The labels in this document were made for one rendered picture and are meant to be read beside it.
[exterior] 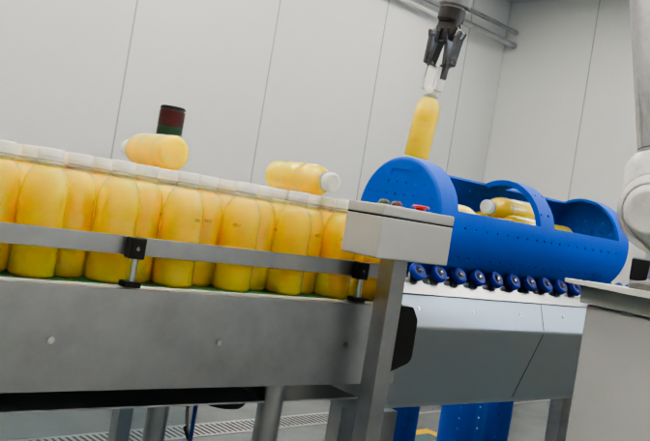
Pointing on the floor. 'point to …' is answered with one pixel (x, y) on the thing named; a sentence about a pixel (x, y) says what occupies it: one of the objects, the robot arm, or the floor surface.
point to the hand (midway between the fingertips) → (434, 79)
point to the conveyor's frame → (179, 349)
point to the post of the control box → (379, 350)
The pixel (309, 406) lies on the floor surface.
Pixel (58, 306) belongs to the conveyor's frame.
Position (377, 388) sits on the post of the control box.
